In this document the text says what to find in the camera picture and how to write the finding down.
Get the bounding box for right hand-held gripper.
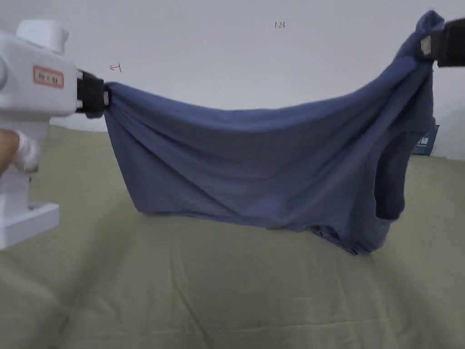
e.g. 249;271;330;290
420;16;465;68

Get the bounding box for person's left hand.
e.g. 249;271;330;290
0;129;40;176

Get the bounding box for bed with olive green sheet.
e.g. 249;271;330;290
0;123;465;349

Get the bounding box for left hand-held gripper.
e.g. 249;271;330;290
0;19;111;252

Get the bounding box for dark blue packet white label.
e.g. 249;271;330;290
410;125;441;158

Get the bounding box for dark blue shirt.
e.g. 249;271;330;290
103;10;446;257

